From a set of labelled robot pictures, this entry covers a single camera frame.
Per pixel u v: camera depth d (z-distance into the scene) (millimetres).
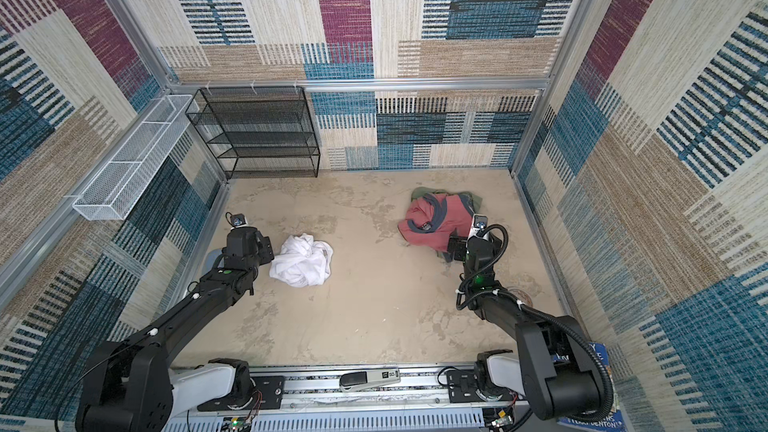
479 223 757
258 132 1084
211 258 975
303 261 917
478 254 672
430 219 972
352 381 714
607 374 380
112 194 707
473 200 1051
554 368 421
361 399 731
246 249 672
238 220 752
